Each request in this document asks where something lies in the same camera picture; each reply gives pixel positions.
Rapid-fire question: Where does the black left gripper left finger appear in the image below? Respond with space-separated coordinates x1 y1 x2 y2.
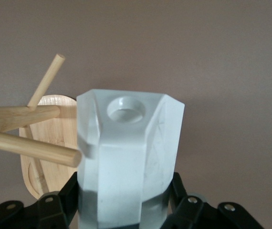
0 172 80 229

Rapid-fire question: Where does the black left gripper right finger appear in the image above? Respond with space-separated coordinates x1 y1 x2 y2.
159 172 263 229

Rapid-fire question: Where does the white faceted cup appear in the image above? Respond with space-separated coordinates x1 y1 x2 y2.
75 88 186 229

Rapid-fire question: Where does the wooden cup rack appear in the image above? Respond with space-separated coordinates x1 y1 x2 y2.
0 53 82 200

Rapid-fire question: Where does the brown paper table cover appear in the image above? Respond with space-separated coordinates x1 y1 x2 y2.
0 0 272 229

